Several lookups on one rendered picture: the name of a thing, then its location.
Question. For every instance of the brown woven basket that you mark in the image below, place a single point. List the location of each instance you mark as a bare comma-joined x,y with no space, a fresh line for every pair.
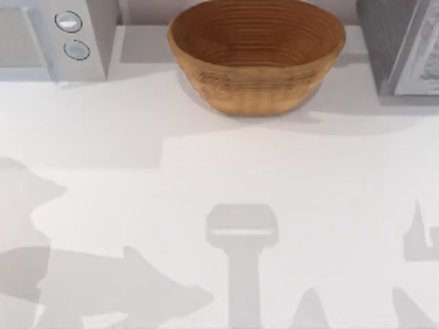
255,51

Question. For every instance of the pale microwave oven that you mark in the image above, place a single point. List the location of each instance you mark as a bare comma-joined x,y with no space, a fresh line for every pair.
31,41

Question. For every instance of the microwave knob with bright cap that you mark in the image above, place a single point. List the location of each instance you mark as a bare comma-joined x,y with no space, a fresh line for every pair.
68,21

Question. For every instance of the microwave knob with dull cap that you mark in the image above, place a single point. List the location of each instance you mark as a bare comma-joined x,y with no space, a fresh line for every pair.
77,49

